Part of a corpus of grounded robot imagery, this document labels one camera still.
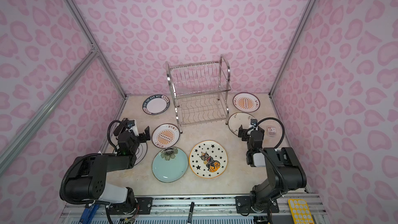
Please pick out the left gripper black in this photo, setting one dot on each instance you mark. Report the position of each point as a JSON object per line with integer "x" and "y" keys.
{"x": 146, "y": 135}

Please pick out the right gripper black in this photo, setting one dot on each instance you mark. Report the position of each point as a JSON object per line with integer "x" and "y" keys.
{"x": 245, "y": 133}

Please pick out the halloween cat star plate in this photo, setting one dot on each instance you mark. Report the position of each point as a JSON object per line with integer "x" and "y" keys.
{"x": 208, "y": 159}

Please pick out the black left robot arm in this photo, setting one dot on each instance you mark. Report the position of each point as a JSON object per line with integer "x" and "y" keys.
{"x": 84, "y": 183}

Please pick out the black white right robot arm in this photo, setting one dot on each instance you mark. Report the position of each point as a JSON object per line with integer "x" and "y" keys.
{"x": 284, "y": 173}

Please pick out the orange sunburst plate near rack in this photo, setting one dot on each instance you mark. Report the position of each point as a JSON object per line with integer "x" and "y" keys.
{"x": 165, "y": 135}

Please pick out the silver two-tier dish rack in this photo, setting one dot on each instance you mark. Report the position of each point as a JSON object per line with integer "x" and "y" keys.
{"x": 199, "y": 91}

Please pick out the white plate black text rim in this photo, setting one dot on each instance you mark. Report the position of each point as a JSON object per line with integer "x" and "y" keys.
{"x": 156, "y": 104}

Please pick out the orange sunburst plate far right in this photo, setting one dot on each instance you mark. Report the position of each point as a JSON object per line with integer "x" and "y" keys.
{"x": 246, "y": 102}

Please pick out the mint green flower plate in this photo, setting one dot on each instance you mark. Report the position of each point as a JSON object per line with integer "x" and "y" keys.
{"x": 169, "y": 165}

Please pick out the black marker pen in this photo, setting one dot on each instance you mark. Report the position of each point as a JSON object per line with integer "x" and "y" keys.
{"x": 189, "y": 220}

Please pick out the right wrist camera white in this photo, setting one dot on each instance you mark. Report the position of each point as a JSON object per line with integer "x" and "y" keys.
{"x": 253, "y": 123}

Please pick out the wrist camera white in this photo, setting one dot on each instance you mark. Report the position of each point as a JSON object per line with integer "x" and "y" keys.
{"x": 253, "y": 123}
{"x": 131, "y": 126}

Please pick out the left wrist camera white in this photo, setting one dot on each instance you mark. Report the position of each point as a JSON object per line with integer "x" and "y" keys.
{"x": 131, "y": 126}

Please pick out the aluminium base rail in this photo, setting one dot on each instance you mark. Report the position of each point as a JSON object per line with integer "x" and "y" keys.
{"x": 213, "y": 209}

